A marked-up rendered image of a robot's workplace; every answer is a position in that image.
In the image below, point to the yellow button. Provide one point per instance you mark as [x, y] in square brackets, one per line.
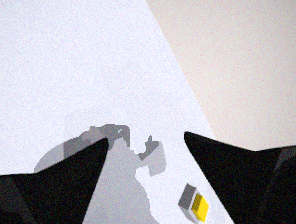
[192, 204]

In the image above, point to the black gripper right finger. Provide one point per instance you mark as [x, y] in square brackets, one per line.
[242, 179]

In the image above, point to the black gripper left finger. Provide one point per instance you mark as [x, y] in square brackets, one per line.
[59, 194]

